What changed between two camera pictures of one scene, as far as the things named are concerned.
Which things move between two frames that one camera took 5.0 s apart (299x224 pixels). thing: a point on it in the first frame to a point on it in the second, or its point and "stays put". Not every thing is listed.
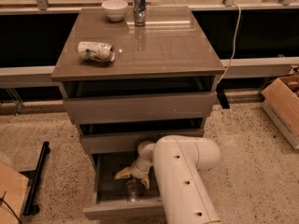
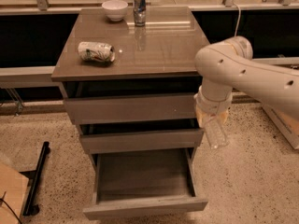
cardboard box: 281,105 stays put
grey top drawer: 144,102 stays put
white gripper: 137,171 to 213,105
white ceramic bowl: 115,8 stays put
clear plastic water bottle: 133,188 to 215,133
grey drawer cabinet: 129,76 stays put
